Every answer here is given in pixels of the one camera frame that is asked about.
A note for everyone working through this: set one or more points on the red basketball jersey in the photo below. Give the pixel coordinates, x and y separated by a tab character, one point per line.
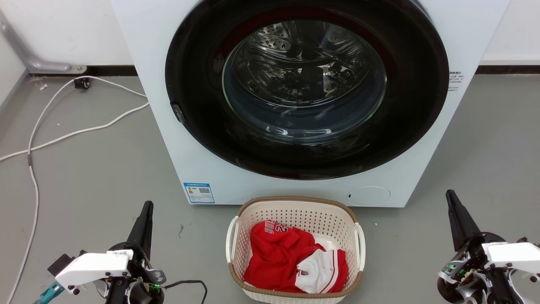
274	257

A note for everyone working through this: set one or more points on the black skirting strip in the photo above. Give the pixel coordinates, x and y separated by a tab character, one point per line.
109	70

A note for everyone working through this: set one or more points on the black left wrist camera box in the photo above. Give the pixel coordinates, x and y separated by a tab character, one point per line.
61	264

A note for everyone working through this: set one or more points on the blue energy label sticker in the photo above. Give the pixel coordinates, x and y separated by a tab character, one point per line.
199	193

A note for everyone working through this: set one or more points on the white perforated laundry basket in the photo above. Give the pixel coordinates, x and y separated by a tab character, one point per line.
295	211

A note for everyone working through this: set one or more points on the white front-load washing machine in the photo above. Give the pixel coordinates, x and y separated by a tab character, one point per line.
168	169

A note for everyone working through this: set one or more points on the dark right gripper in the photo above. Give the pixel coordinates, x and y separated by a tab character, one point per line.
472	261

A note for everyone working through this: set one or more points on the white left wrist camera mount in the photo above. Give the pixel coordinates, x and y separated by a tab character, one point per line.
90	266

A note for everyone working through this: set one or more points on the teal plastic connector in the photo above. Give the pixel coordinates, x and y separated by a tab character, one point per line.
48	293

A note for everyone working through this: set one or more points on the round white drain filter cover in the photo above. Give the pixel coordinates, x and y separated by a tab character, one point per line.
369	196

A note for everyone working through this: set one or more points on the white red-striped garment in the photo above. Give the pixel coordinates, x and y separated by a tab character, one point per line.
316	270

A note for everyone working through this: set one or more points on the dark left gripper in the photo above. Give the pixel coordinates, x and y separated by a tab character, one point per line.
139	270

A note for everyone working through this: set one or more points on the round black washing machine door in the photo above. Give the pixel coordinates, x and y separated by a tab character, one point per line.
198	63

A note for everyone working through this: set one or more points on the grey drain pipe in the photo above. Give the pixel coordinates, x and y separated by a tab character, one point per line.
46	65

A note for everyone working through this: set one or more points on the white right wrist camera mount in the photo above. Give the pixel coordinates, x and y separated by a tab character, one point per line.
514	255

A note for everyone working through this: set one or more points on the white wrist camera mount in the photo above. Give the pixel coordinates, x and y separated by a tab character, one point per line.
514	255
90	266

